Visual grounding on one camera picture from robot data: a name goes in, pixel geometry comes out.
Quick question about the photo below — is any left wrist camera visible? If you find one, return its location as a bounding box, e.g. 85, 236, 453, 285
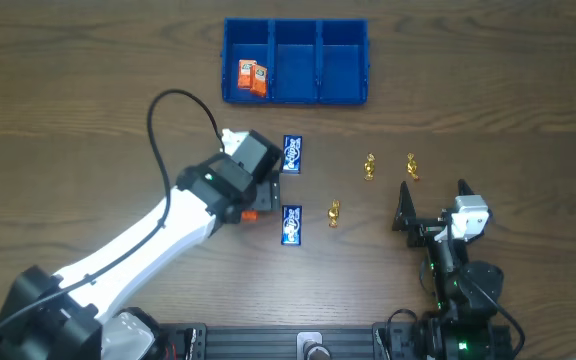
221, 128, 252, 154

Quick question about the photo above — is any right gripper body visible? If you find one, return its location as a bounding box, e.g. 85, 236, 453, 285
406, 215, 452, 248

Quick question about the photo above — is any blue candy pack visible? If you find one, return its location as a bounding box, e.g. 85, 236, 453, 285
280, 204, 303, 247
281, 134, 304, 176

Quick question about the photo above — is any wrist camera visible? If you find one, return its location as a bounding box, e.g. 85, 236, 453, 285
221, 128, 252, 154
447, 194, 492, 243

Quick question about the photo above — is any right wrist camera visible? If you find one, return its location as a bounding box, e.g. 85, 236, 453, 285
447, 194, 492, 243

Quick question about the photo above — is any gold candy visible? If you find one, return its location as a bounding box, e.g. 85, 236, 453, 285
406, 152, 421, 182
327, 199, 342, 229
363, 152, 377, 182

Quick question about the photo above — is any mounting rail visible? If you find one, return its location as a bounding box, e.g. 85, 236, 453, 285
160, 322, 514, 360

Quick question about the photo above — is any blue tray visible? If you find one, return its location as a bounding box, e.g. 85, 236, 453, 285
220, 17, 371, 106

